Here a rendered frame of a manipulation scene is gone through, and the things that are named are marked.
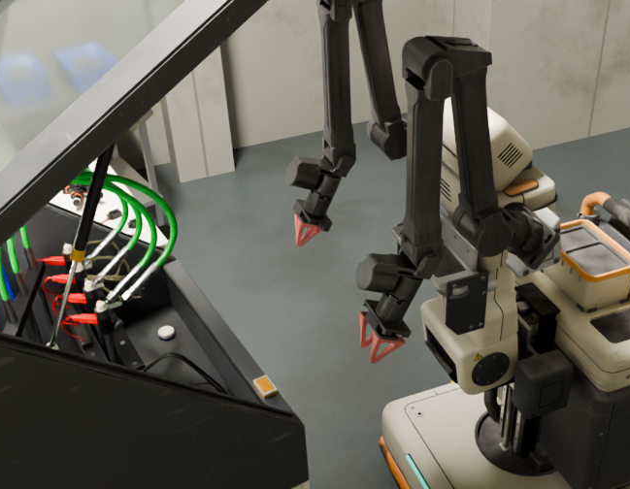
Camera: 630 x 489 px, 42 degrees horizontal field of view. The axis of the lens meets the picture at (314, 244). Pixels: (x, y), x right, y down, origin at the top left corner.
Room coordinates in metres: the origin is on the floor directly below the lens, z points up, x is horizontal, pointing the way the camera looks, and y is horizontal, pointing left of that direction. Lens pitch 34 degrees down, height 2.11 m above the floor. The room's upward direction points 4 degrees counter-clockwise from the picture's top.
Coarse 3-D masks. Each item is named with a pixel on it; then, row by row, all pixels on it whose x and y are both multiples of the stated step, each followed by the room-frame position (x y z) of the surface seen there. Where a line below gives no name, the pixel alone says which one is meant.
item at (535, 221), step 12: (516, 216) 1.32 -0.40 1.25; (528, 216) 1.33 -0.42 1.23; (528, 228) 1.31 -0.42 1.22; (540, 228) 1.32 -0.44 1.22; (516, 240) 1.29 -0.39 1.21; (528, 240) 1.29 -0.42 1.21; (540, 240) 1.30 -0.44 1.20; (552, 240) 1.29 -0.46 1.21; (516, 252) 1.30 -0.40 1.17; (528, 252) 1.30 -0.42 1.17; (540, 252) 1.29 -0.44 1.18; (528, 264) 1.29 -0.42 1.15; (540, 264) 1.28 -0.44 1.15
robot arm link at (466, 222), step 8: (464, 216) 1.31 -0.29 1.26; (504, 216) 1.30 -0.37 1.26; (512, 216) 1.31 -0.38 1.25; (464, 224) 1.30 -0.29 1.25; (472, 224) 1.28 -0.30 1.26; (480, 224) 1.27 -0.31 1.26; (512, 224) 1.29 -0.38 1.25; (520, 224) 1.30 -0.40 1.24; (464, 232) 1.29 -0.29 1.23; (472, 232) 1.27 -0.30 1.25; (472, 240) 1.27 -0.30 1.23
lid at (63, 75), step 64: (0, 0) 1.53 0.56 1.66; (64, 0) 1.37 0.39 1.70; (128, 0) 1.24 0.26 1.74; (192, 0) 1.09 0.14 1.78; (256, 0) 1.06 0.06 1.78; (0, 64) 1.29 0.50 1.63; (64, 64) 1.17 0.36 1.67; (128, 64) 1.03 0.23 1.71; (192, 64) 1.01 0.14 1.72; (0, 128) 1.10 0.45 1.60; (64, 128) 0.97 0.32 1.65; (128, 128) 0.97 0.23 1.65; (0, 192) 0.91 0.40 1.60
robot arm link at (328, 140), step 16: (320, 0) 1.70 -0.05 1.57; (336, 0) 1.62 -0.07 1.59; (320, 16) 1.67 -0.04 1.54; (336, 16) 1.62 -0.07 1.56; (320, 32) 1.68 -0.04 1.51; (336, 32) 1.65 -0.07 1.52; (336, 48) 1.65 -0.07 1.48; (336, 64) 1.65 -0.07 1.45; (336, 80) 1.65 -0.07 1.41; (336, 96) 1.65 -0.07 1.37; (336, 112) 1.65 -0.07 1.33; (336, 128) 1.65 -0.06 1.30; (352, 128) 1.66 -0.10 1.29; (336, 144) 1.64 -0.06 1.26; (352, 144) 1.65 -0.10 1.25; (336, 160) 1.64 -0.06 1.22
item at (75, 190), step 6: (66, 186) 1.99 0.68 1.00; (72, 186) 1.97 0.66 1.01; (78, 186) 1.95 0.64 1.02; (84, 186) 1.96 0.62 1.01; (66, 192) 1.98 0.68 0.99; (72, 192) 1.95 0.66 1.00; (78, 192) 1.92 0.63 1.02; (84, 192) 1.95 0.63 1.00; (102, 192) 1.92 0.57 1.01; (72, 198) 1.94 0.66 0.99; (78, 198) 1.89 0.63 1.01; (78, 204) 1.88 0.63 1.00
